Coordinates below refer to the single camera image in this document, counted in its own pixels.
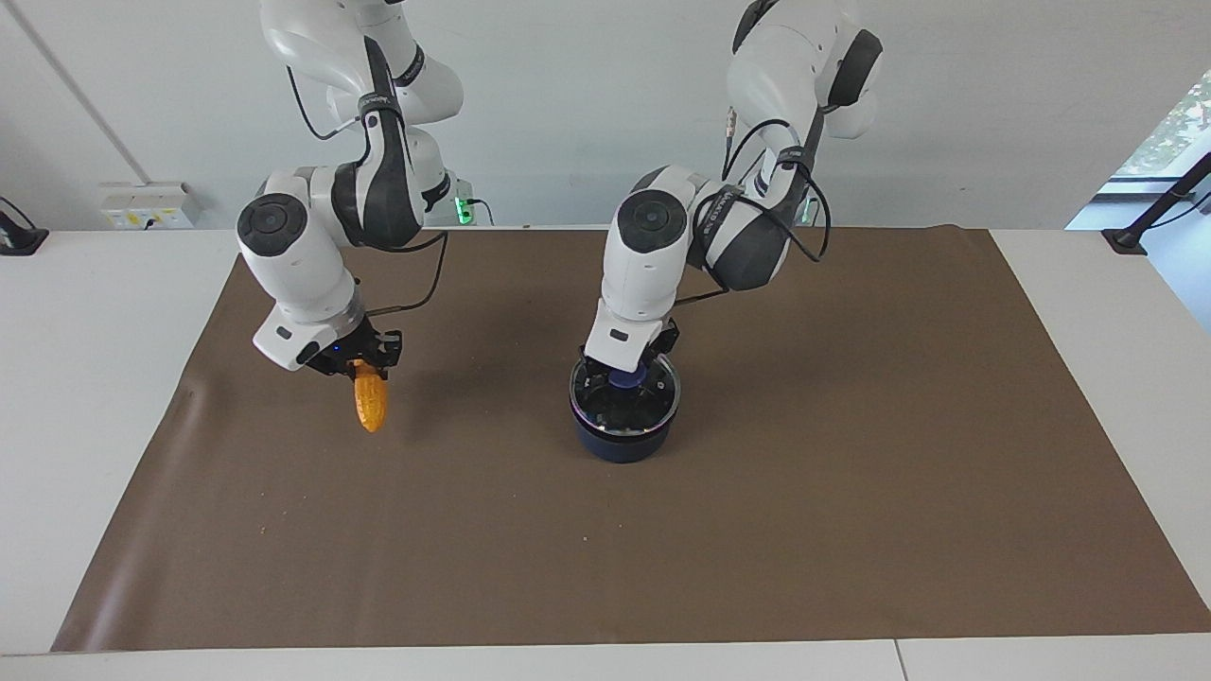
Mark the brown table mat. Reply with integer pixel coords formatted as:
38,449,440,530
51,225,1211,654

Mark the yellow toy corn cob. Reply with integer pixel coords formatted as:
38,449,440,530
352,359,390,434

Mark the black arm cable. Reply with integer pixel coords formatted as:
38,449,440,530
284,64,449,317
674,104,834,308

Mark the black pot with purple handle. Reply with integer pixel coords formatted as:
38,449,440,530
571,393,678,465

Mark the black camera stand clamp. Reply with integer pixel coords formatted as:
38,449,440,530
1101,151,1211,257

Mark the glass lid with purple knob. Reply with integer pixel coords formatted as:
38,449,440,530
569,351,683,439

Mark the control box with green light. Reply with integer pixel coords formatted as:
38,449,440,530
450,174,495,228

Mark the white wall socket box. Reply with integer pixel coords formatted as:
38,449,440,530
98,182,202,232

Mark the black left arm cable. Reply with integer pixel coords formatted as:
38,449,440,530
674,104,834,308

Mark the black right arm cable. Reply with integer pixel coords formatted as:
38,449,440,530
284,64,449,317

